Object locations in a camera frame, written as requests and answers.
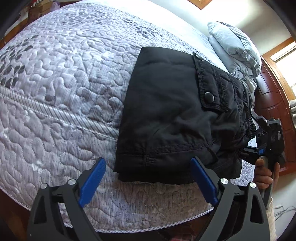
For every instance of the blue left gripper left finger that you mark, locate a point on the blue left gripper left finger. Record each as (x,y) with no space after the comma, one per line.
(89,180)

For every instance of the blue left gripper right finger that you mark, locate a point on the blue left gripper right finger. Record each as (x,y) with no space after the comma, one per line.
(206,179)

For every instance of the black pants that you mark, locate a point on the black pants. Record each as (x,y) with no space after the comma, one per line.
(177,107)

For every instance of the right hand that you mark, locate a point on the right hand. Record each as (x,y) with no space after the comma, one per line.
(263,177)

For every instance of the dark wooden headboard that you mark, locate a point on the dark wooden headboard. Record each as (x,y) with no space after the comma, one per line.
(271,101)

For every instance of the grey crumpled duvet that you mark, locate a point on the grey crumpled duvet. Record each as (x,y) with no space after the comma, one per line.
(236,51)

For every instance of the grey quilted bedspread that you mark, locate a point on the grey quilted bedspread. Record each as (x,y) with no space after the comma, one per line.
(63,83)

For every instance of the wooden window frame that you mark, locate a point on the wooden window frame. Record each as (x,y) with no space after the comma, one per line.
(279,52)

